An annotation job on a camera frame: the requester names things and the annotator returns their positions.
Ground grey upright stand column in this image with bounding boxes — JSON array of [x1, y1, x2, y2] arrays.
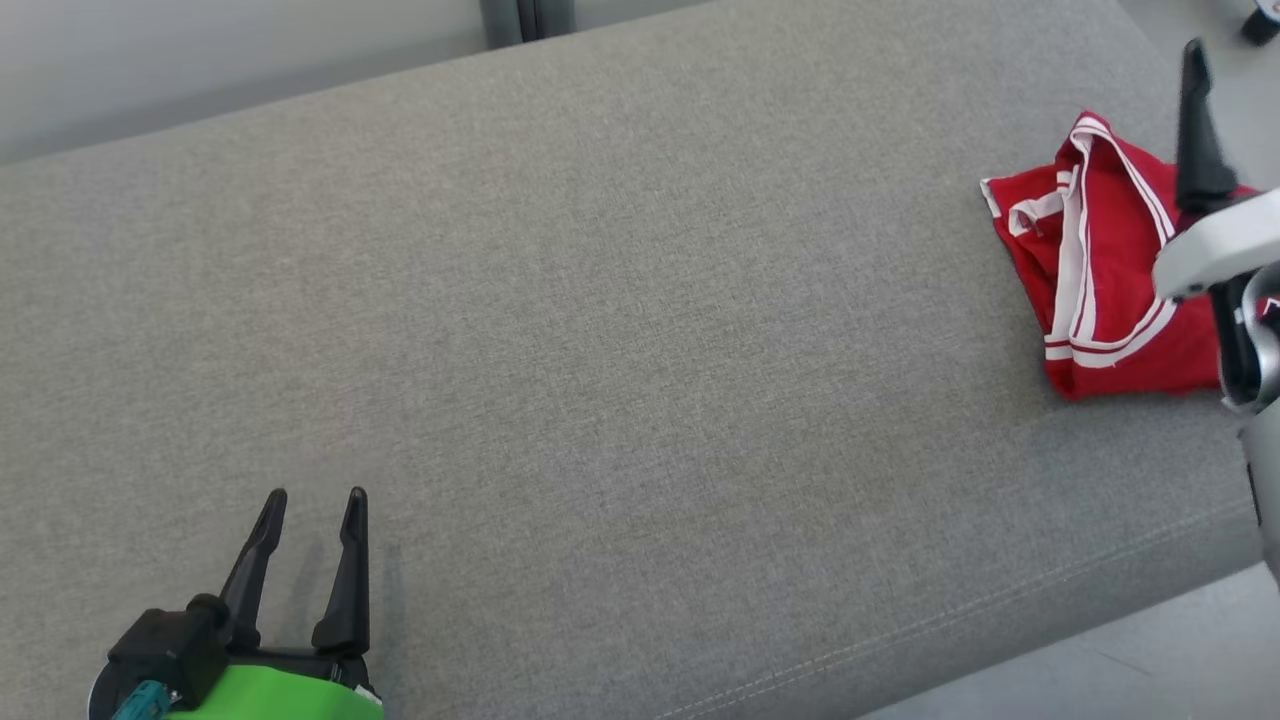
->
[[480, 0, 576, 49]]

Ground left cable teal connector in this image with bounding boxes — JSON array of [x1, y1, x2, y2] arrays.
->
[[110, 680, 173, 720]]

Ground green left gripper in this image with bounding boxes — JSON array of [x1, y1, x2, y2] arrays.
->
[[165, 487, 386, 720]]

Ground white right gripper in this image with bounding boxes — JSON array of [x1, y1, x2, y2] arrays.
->
[[1152, 38, 1280, 301]]

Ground grey fabric sofa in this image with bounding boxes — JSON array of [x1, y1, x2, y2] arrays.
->
[[0, 0, 1266, 720]]

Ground red t-shirt white sleeves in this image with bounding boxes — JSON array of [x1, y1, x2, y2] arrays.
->
[[980, 110, 1261, 403]]

